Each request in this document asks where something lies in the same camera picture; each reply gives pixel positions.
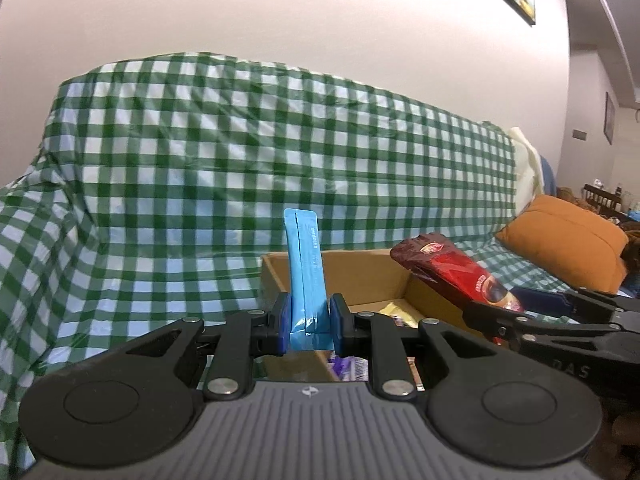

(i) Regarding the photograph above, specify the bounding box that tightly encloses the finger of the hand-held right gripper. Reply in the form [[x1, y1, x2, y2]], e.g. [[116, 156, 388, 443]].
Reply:
[[511, 286, 640, 320], [462, 302, 623, 347]]

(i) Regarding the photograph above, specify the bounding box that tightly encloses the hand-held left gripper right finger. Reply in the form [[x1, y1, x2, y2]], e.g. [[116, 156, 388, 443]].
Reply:
[[327, 292, 502, 402]]

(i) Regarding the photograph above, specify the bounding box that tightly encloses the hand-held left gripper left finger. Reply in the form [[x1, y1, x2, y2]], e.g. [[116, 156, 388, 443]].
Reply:
[[107, 292, 293, 402]]

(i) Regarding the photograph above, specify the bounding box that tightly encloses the purple snack packet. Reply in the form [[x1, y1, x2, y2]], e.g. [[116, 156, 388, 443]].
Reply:
[[326, 352, 372, 384]]

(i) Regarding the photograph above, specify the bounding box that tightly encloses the blue stick packet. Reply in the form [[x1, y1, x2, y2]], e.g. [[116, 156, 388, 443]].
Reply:
[[283, 207, 335, 352]]

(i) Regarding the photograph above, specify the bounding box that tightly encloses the yellow snack packet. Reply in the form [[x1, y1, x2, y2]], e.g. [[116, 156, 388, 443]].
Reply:
[[349, 299, 420, 330]]

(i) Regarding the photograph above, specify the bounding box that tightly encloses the brown cardboard box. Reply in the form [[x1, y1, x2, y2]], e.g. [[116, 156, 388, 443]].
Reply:
[[259, 248, 471, 392]]

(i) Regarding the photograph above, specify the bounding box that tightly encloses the red coffee packet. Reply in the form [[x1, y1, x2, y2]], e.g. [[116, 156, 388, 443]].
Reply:
[[390, 233, 527, 347]]

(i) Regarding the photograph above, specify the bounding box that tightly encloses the orange pillow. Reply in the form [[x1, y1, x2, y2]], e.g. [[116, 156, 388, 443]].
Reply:
[[495, 194, 631, 296]]

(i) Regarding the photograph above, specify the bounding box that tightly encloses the dark wooden chair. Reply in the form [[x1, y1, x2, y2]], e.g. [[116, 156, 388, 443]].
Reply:
[[582, 183, 627, 217]]

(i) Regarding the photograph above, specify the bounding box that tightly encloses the blue pillow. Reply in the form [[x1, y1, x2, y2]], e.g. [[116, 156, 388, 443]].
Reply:
[[539, 155, 559, 197]]

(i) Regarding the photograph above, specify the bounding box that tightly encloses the white pillow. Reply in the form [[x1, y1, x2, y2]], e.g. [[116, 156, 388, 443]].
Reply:
[[507, 126, 545, 217]]

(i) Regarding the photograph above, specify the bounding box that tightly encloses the green checked cloth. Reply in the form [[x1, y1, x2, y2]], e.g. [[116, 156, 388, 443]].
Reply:
[[0, 51, 623, 468]]

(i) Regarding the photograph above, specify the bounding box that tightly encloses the small framed wall picture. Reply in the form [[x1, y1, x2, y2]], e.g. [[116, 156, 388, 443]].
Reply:
[[603, 91, 616, 146]]

